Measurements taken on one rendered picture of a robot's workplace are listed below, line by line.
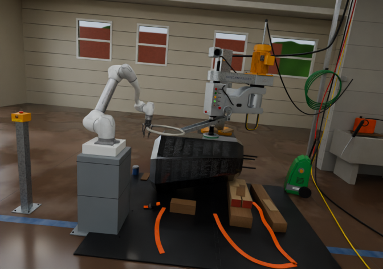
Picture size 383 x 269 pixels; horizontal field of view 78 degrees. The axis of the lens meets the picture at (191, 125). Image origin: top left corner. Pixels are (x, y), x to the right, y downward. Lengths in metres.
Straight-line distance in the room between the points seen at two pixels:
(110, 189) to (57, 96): 8.52
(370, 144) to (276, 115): 5.31
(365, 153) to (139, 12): 8.07
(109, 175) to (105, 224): 0.51
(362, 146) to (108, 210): 4.03
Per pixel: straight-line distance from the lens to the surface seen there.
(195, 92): 9.20
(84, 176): 2.47
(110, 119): 2.39
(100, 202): 2.52
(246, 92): 3.28
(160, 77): 9.24
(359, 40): 5.35
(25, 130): 2.98
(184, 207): 2.91
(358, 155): 4.87
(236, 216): 2.82
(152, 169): 3.03
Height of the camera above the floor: 1.60
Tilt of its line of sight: 12 degrees down
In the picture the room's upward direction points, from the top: 5 degrees clockwise
